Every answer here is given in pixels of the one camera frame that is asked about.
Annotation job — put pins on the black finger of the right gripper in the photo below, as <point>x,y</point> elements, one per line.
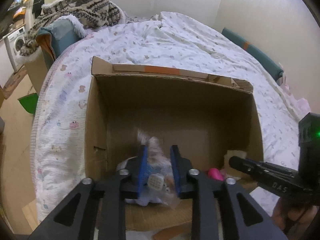
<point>257,168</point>

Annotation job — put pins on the patterned knit blanket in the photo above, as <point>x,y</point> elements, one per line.
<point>94,14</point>

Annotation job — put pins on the teal bolster by wall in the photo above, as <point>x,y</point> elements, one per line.
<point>269,65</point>

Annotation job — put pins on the green plastic bin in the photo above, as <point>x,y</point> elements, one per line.
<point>29,102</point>

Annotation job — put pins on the white patterned bed quilt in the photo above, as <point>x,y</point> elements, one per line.
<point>168,39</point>

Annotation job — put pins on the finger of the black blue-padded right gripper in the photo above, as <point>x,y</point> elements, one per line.
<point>220,209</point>

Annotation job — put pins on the blue whale plush scrunchie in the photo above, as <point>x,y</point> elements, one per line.
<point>158,186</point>

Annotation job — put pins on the brown door mat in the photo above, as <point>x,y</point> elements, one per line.
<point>13,82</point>

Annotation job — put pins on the teal cushion at bed foot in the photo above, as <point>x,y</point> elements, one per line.
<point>55,38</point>

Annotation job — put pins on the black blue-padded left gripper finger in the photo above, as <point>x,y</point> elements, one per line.
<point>94,204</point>

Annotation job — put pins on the pink soft toy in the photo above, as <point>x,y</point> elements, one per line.
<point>214,173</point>

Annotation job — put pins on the white washing machine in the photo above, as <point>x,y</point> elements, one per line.
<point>13,43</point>

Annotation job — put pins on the clear plastic packaged hair accessory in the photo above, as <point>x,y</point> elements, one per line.
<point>154,150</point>

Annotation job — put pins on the dark hanging garment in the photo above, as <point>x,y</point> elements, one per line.
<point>37,7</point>

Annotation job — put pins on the beige lace scrunchie with card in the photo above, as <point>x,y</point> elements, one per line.
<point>182,232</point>

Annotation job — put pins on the person's right hand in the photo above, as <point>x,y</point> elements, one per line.
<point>301,216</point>

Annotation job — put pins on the brown cardboard box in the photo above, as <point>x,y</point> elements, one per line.
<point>205,115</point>

